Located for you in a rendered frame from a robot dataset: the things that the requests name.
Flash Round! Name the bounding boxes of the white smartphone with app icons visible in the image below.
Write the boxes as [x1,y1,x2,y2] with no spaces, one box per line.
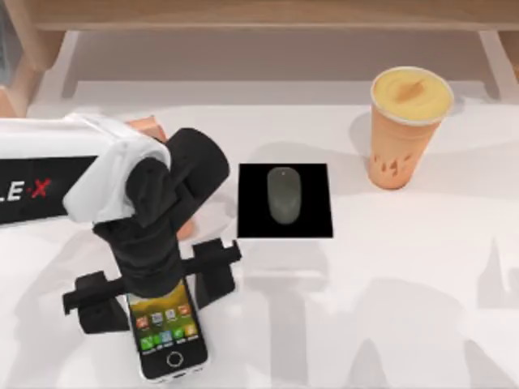
[127,278,210,383]

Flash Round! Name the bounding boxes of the grey computer mouse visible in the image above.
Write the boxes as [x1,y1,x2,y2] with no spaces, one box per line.
[266,165,303,225]

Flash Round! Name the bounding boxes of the black square mouse pad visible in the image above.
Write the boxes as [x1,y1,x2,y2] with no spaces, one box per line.
[236,162,335,240]

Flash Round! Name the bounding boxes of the salmon phone stand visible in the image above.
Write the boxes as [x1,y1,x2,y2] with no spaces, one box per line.
[124,114,199,242]

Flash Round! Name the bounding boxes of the orange cup with yellow drink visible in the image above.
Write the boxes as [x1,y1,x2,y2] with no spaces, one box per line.
[366,67,455,191]

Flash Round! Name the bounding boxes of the pale wooden shelf unit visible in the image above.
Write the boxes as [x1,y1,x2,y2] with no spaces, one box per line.
[0,0,519,119]

